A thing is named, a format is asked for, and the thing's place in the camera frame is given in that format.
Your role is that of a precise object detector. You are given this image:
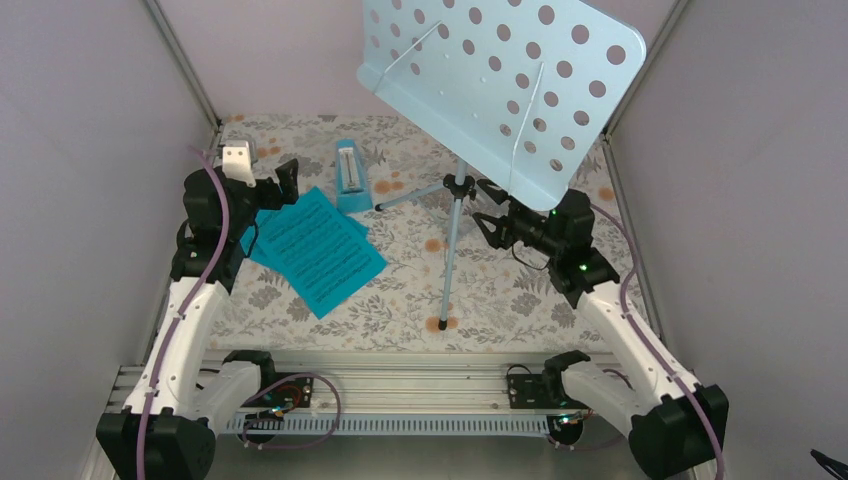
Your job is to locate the aluminium frame post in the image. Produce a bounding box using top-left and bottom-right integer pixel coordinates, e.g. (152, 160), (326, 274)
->
(602, 0), (690, 137)
(141, 0), (222, 132)

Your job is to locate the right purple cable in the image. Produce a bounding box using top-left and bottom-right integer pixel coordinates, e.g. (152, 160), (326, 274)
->
(547, 203), (727, 480)

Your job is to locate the aluminium mounting rail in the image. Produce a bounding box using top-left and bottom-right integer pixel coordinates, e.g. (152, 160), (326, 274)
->
(105, 360), (707, 417)

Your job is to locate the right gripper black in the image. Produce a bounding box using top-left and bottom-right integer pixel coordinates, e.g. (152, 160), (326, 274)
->
(472, 180), (562, 258)

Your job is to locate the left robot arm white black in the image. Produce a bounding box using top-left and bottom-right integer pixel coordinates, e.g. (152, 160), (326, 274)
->
(96, 160), (299, 479)

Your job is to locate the purple cable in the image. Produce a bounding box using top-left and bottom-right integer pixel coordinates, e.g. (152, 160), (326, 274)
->
(135, 146), (343, 480)
(547, 203), (727, 480)

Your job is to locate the floral patterned table mat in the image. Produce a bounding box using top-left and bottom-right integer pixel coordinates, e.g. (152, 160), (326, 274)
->
(210, 114), (605, 353)

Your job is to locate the blue sheet music paper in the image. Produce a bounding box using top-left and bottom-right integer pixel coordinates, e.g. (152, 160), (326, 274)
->
(249, 207), (368, 270)
(242, 187), (388, 319)

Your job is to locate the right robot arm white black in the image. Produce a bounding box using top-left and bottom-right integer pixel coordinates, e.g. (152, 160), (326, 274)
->
(473, 180), (729, 479)

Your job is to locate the light blue music stand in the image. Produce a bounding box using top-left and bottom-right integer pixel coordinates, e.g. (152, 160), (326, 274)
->
(356, 0), (648, 333)

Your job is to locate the blue metronome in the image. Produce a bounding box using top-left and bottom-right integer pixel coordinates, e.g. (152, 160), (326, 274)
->
(336, 139), (374, 215)

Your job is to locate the right aluminium frame post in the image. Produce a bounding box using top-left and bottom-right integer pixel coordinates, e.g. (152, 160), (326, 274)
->
(602, 0), (690, 137)

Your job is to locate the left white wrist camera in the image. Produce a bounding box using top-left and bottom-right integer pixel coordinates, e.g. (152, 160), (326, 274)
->
(221, 139), (257, 188)

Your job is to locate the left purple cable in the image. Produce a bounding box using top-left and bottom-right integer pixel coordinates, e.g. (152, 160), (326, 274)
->
(135, 146), (343, 480)

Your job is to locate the left aluminium frame post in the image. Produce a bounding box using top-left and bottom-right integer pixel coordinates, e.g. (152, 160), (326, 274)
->
(141, 0), (222, 132)

